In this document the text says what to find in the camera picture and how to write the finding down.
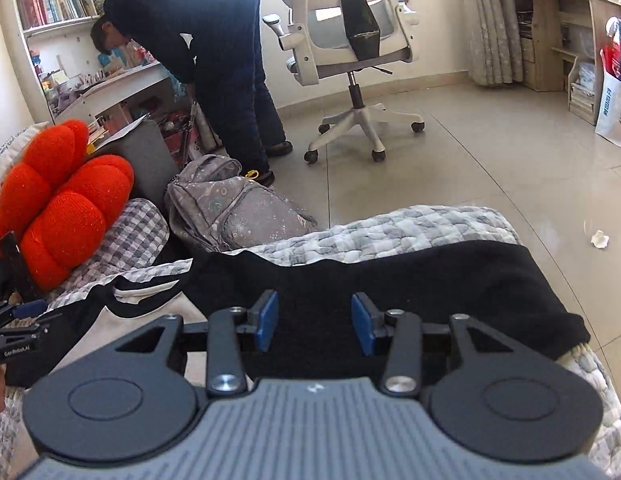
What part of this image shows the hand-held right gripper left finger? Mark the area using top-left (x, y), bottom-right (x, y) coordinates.
top-left (113, 290), bottom-right (280, 395)

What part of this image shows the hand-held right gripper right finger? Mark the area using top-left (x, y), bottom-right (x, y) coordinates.
top-left (351, 292), bottom-right (531, 396)

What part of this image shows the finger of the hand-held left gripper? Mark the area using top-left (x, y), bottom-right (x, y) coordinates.
top-left (0, 300), bottom-right (66, 333)

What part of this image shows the beige sweatshirt with black sleeves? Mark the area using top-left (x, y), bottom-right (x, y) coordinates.
top-left (5, 240), bottom-right (591, 391)

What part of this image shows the black smartphone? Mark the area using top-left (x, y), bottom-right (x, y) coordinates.
top-left (0, 231), bottom-right (44, 303)

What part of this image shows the red pumpkin cushion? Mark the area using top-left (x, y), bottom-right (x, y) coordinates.
top-left (0, 120), bottom-right (136, 293)

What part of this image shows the grey checked quilt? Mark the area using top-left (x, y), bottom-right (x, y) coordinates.
top-left (0, 197), bottom-right (621, 480)

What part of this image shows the grey patterned backpack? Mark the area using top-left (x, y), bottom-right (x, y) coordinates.
top-left (164, 154), bottom-right (319, 253)

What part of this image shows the beige printed pillow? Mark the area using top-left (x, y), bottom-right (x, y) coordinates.
top-left (0, 121), bottom-right (51, 161)

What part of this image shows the grey box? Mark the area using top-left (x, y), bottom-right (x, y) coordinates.
top-left (93, 119), bottom-right (180, 203)

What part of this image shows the white paper sheet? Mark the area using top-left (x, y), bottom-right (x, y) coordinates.
top-left (88, 115), bottom-right (148, 151)

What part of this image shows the white bookshelf desk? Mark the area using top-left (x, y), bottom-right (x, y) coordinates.
top-left (8, 0), bottom-right (191, 128)

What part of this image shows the white office chair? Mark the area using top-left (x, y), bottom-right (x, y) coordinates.
top-left (263, 0), bottom-right (425, 163)

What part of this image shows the white shopping bag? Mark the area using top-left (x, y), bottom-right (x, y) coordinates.
top-left (595, 72), bottom-right (621, 150)

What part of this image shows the beige star curtain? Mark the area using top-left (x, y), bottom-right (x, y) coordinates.
top-left (448, 0), bottom-right (529, 86)

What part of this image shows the wooden desk with shelves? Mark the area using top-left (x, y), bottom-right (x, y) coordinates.
top-left (511, 0), bottom-right (621, 126)

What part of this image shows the red and blue packet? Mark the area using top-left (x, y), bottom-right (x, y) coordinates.
top-left (599, 15), bottom-right (621, 86)

